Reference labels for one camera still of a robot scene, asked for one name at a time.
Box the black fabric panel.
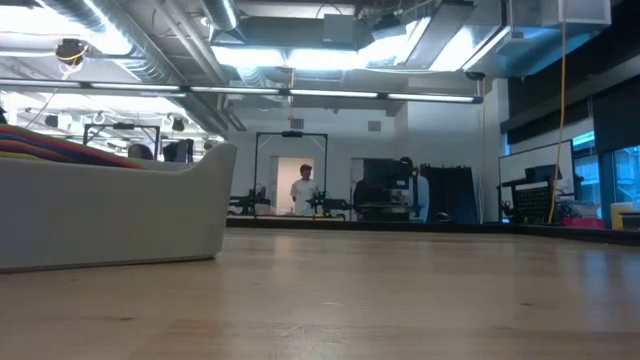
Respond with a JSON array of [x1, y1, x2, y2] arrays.
[[424, 164, 479, 225]]

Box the black yellow cable reel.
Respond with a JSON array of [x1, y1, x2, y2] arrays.
[[53, 37, 91, 68]]

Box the grey plastic basket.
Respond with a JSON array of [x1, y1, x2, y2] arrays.
[[0, 142, 239, 274]]

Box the person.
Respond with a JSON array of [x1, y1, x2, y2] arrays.
[[290, 163, 321, 217], [398, 156, 431, 224], [126, 143, 155, 161]]

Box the white door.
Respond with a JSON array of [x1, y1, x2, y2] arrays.
[[275, 156, 315, 217]]

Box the black gantry frame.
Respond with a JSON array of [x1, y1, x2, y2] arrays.
[[253, 130, 330, 220], [81, 122, 162, 165]]

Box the pink storage bin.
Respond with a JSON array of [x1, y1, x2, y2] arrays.
[[559, 215, 606, 230]]

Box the yellow storage bin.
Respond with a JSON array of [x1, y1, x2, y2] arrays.
[[609, 201, 640, 231]]

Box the hanging yellow cable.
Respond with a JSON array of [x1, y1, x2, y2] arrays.
[[548, 22, 569, 225]]

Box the blue measuring cup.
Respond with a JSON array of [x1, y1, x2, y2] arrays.
[[0, 133, 131, 169]]

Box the red measuring cup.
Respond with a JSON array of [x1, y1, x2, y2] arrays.
[[0, 128, 111, 162]]

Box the long ceiling light strip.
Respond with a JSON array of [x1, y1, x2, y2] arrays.
[[0, 78, 484, 105]]

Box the black cabinet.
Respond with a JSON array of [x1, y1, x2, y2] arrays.
[[362, 157, 402, 192]]

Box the black pegboard equipment cart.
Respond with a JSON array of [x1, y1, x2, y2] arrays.
[[499, 164, 564, 225]]

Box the black background robot station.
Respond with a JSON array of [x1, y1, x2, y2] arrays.
[[307, 192, 352, 219]]

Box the yellow measuring cup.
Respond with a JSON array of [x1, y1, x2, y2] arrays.
[[0, 150, 44, 162]]

